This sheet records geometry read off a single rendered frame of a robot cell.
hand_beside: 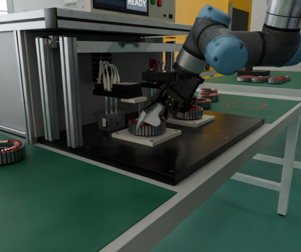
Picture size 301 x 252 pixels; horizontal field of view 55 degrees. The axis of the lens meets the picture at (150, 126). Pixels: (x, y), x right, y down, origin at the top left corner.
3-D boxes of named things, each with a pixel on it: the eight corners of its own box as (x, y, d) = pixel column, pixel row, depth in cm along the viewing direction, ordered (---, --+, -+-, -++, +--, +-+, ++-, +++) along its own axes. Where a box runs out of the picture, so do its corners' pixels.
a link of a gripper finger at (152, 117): (145, 137, 75) (169, 111, 75) (130, 123, 77) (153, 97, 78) (149, 140, 78) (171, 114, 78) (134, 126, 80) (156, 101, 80)
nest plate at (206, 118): (214, 119, 108) (215, 116, 107) (195, 127, 96) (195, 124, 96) (179, 114, 116) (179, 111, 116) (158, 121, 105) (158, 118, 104)
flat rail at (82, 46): (191, 51, 120) (191, 43, 119) (70, 53, 72) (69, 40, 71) (189, 51, 121) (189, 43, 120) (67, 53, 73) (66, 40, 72)
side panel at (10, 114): (40, 142, 88) (29, 30, 80) (31, 144, 86) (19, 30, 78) (-5, 128, 104) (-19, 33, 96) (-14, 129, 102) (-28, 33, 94)
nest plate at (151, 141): (181, 134, 89) (181, 130, 89) (152, 147, 77) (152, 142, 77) (142, 126, 98) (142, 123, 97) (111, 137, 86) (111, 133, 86)
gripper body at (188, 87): (173, 119, 76) (195, 80, 70) (150, 99, 79) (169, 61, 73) (187, 113, 82) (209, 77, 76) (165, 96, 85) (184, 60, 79)
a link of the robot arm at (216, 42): (271, 41, 57) (247, 23, 65) (216, 41, 55) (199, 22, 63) (259, 77, 61) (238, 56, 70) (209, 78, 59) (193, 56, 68)
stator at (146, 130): (173, 131, 88) (173, 119, 87) (148, 139, 80) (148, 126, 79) (145, 125, 95) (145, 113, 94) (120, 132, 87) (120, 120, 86)
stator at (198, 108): (208, 116, 106) (209, 106, 105) (190, 122, 98) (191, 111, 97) (183, 112, 114) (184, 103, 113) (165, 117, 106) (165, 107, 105)
